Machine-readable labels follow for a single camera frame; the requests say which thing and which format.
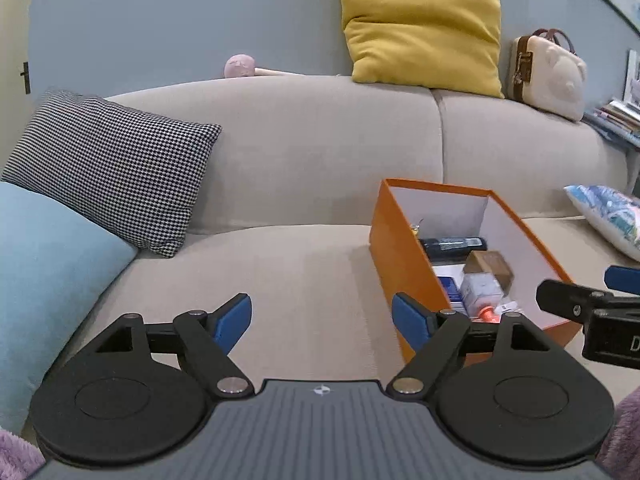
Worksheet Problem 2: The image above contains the blue barcode box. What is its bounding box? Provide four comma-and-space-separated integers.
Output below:
438, 276, 468, 315

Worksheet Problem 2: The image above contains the small white box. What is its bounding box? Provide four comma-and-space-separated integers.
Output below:
460, 273, 504, 318

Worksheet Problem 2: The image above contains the floral blue pillow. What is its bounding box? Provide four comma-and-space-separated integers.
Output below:
564, 184, 640, 261

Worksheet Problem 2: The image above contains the gold paper box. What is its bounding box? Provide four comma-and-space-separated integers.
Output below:
463, 250, 514, 292

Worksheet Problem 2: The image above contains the dark blue bottle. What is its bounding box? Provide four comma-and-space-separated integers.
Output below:
420, 237, 487, 261

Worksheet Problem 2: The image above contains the orange storage box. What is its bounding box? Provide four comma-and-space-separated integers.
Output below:
370, 179, 579, 346

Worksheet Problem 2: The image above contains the stack of books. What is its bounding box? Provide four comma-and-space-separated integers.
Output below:
582, 99, 639, 152

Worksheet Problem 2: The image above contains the light blue cushion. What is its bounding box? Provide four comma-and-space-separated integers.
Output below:
1, 182, 138, 434

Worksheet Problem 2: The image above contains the houndstooth pillow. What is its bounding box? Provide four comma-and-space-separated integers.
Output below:
1, 89, 222, 258

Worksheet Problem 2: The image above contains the cream bear suitcase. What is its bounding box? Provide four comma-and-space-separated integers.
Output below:
506, 28, 587, 122

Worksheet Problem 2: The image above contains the yellow pillow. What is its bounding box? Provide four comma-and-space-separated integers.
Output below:
341, 0, 503, 98

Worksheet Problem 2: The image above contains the door handle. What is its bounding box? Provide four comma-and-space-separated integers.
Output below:
20, 62, 32, 94

